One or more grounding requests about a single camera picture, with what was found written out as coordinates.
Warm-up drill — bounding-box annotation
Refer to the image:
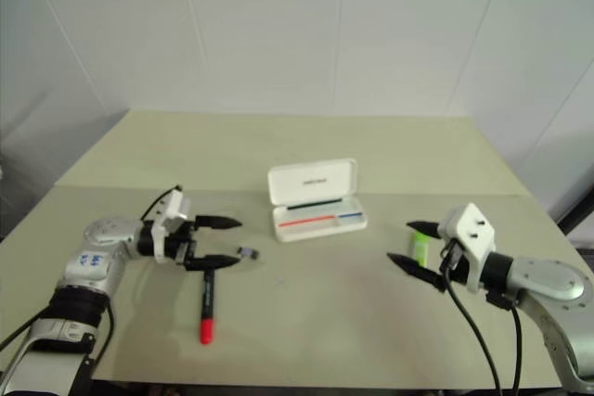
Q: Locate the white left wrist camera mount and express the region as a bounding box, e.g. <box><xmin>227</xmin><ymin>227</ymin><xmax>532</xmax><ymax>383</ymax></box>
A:
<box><xmin>148</xmin><ymin>188</ymin><xmax>192</xmax><ymax>263</ymax></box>

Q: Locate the red and blue pencil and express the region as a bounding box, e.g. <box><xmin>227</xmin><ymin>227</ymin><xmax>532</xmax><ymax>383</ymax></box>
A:
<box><xmin>277</xmin><ymin>211</ymin><xmax>363</xmax><ymax>228</ymax></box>

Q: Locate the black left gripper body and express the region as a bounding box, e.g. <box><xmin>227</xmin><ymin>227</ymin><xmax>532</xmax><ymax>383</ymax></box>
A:
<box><xmin>164</xmin><ymin>217</ymin><xmax>199</xmax><ymax>273</ymax></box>

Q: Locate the dark metal frame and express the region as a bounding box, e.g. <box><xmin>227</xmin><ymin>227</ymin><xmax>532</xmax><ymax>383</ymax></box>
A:
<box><xmin>554</xmin><ymin>168</ymin><xmax>594</xmax><ymax>249</ymax></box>

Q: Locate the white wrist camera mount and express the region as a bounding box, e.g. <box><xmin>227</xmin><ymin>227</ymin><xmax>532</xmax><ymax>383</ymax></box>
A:
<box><xmin>148</xmin><ymin>188</ymin><xmax>192</xmax><ymax>263</ymax></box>
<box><xmin>438</xmin><ymin>202</ymin><xmax>498</xmax><ymax>294</ymax></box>

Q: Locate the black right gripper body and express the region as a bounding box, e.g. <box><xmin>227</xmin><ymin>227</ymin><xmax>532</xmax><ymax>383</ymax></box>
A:
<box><xmin>436</xmin><ymin>237</ymin><xmax>468</xmax><ymax>285</ymax></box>

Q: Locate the black marker with red cap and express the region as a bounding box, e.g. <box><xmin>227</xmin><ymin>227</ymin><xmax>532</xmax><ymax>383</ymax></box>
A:
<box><xmin>198</xmin><ymin>268</ymin><xmax>218</xmax><ymax>345</ymax></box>

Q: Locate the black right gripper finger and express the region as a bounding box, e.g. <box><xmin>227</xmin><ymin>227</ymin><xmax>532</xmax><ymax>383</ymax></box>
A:
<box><xmin>386</xmin><ymin>252</ymin><xmax>447</xmax><ymax>293</ymax></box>
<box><xmin>407</xmin><ymin>220</ymin><xmax>440</xmax><ymax>237</ymax></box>

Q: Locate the green eraser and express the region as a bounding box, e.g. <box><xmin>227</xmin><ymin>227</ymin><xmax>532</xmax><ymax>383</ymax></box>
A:
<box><xmin>407</xmin><ymin>231</ymin><xmax>431</xmax><ymax>268</ymax></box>

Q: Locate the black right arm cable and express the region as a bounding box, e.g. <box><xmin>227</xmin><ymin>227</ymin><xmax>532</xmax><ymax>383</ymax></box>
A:
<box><xmin>440</xmin><ymin>251</ymin><xmax>523</xmax><ymax>396</ymax></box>

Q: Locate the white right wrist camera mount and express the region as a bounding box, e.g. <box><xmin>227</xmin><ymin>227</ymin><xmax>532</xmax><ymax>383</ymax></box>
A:
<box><xmin>438</xmin><ymin>202</ymin><xmax>498</xmax><ymax>294</ymax></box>

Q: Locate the white hard pencil case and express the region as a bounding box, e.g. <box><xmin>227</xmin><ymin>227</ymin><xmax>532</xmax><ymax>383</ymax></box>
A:
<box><xmin>266</xmin><ymin>158</ymin><xmax>369</xmax><ymax>244</ymax></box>

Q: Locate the thin black pen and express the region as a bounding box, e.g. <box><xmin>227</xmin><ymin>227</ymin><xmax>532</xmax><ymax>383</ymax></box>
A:
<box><xmin>286</xmin><ymin>198</ymin><xmax>343</xmax><ymax>211</ymax></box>

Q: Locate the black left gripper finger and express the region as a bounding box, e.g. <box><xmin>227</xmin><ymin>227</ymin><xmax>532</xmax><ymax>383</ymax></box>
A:
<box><xmin>194</xmin><ymin>214</ymin><xmax>243</xmax><ymax>232</ymax></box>
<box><xmin>185</xmin><ymin>253</ymin><xmax>241</xmax><ymax>273</ymax></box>

